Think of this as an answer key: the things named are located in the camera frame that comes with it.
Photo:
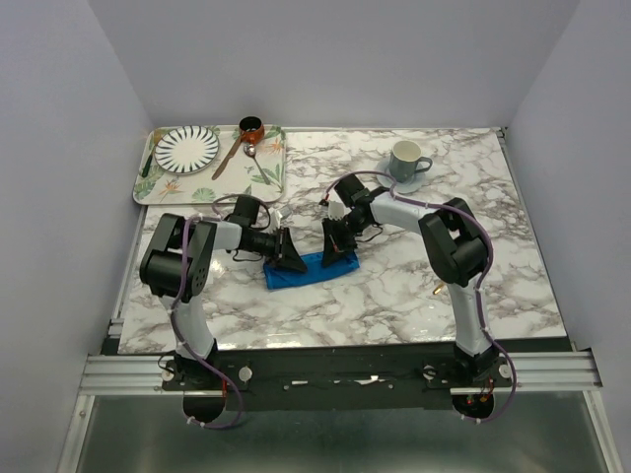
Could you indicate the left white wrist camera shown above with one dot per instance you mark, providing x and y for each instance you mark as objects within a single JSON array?
[{"x": 278, "y": 216}]

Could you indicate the aluminium frame rail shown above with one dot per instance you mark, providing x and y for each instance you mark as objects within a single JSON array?
[{"x": 327, "y": 368}]

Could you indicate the silver spoon on tray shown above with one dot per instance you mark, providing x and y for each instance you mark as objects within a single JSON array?
[{"x": 250, "y": 151}]

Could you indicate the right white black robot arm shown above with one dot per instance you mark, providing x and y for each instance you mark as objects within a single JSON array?
[{"x": 458, "y": 249}]

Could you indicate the dark green handled utensil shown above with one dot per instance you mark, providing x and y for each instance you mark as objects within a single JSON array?
[{"x": 148, "y": 163}]

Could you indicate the grey blue saucer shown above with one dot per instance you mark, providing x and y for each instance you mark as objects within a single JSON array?
[{"x": 411, "y": 185}]

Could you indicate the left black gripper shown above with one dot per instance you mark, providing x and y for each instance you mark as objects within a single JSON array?
[{"x": 284, "y": 253}]

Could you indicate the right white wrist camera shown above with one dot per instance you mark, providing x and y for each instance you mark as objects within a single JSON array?
[{"x": 334, "y": 209}]

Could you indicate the blue satin napkin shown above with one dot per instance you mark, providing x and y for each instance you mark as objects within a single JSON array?
[{"x": 278, "y": 279}]

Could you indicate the striped white blue plate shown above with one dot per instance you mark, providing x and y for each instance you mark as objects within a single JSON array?
[{"x": 187, "y": 149}]

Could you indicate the wooden handled knife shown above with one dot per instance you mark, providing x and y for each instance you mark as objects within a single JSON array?
[{"x": 222, "y": 166}]

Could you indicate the grey blue mug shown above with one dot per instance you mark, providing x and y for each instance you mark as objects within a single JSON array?
[{"x": 407, "y": 160}]

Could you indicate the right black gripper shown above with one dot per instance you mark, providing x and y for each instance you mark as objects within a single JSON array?
[{"x": 334, "y": 248}]

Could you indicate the floral serving tray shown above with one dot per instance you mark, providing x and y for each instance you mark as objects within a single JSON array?
[{"x": 240, "y": 176}]

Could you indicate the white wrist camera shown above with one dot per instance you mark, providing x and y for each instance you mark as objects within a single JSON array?
[
  {"x": 278, "y": 216},
  {"x": 334, "y": 209}
]

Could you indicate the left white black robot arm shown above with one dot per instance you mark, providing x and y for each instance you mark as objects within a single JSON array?
[{"x": 177, "y": 261}]

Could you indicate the brown ceramic pot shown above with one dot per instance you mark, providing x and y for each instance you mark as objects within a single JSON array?
[{"x": 252, "y": 130}]

